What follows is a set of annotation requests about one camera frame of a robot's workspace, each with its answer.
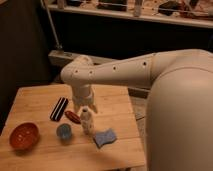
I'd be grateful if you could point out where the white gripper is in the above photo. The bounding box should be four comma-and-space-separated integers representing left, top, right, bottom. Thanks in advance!
72, 85, 98, 114

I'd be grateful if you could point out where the blue ceramic cup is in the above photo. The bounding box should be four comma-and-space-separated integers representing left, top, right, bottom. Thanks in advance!
56, 123, 72, 140

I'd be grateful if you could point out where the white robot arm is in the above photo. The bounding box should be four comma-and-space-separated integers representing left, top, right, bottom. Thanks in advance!
61, 49, 213, 171

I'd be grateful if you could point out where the orange ceramic bowl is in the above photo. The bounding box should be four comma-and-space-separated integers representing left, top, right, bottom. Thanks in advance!
9, 122, 39, 150

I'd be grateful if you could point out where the white plastic bottle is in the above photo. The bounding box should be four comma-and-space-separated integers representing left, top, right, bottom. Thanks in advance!
80, 107, 94, 135

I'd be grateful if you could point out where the red oval object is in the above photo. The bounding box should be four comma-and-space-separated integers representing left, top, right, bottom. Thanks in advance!
65, 111, 81, 124

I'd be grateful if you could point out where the black white striped eraser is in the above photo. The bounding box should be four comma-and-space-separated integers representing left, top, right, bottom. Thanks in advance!
50, 97, 68, 121

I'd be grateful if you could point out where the wooden table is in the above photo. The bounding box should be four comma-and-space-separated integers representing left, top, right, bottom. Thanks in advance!
0, 84, 146, 171

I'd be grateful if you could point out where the metal pole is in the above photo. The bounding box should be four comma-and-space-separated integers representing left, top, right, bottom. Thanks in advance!
44, 0, 63, 50

